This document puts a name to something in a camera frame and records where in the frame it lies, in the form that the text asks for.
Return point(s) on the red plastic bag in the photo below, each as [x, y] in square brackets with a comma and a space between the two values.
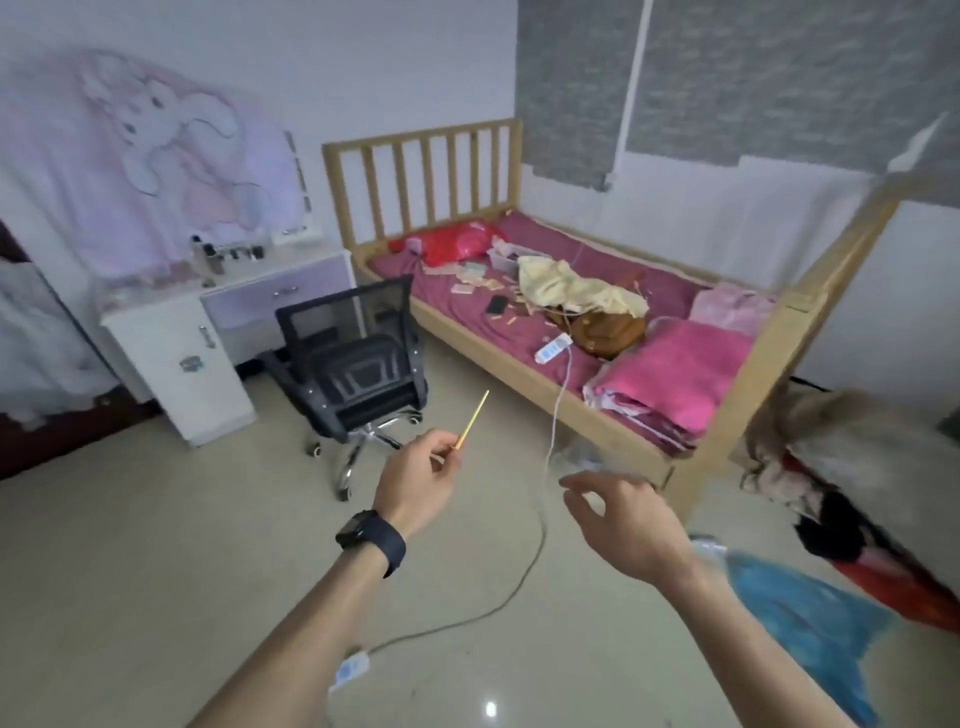
[900, 592]

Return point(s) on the black phone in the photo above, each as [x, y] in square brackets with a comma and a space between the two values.
[497, 305]

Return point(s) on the grey wall sheet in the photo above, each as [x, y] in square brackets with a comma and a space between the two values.
[750, 75]

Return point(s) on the white plastic basket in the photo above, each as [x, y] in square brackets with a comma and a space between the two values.
[502, 259]

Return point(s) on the person's left hand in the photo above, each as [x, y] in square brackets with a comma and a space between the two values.
[416, 487]

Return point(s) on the blue plastic object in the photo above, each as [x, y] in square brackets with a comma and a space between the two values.
[810, 622]

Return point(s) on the black smartwatch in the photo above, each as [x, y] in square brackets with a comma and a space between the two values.
[375, 540]

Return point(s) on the black office chair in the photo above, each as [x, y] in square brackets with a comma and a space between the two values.
[360, 375]

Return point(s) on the dark square foundation bottle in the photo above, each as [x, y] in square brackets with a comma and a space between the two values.
[215, 259]

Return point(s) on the pink patterned cloth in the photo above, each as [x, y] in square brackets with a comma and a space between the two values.
[731, 307]

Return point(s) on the purple drawer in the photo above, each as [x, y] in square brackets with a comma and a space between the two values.
[247, 300]

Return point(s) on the person's right forearm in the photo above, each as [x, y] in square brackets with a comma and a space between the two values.
[750, 660]

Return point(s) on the white dressing table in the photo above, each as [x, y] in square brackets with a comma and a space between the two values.
[300, 259]

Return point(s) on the white power strip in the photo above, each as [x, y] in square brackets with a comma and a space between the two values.
[349, 671]

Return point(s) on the red floral pillow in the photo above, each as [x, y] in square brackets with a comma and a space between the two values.
[450, 244]

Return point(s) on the wooden bed frame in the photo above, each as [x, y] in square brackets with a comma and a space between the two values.
[757, 375]

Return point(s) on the pink cartoon cloth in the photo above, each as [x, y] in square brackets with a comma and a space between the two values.
[75, 187]

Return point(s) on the purple bed sheet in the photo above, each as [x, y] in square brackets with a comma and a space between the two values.
[442, 292]

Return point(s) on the brown handbag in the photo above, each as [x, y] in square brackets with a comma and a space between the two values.
[607, 334]

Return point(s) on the black cloth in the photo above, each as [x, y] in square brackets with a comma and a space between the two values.
[832, 532]

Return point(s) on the dark red wooden door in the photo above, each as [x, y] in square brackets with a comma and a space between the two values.
[60, 442]

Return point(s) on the clear plastic bag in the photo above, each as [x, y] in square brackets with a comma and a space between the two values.
[581, 457]

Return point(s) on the beige floor pillow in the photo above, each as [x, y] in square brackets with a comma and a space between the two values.
[885, 457]

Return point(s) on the person's left forearm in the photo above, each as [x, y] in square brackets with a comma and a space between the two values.
[285, 652]

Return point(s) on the person's right hand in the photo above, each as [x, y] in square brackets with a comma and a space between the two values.
[637, 532]

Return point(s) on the thin yellow stick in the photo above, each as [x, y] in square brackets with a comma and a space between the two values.
[472, 420]

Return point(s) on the white hanging garment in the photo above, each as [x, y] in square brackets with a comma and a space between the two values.
[45, 337]

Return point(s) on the cream cloth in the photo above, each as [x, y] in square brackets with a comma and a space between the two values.
[570, 285]

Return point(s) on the pink folded blanket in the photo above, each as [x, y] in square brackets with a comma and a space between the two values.
[675, 375]

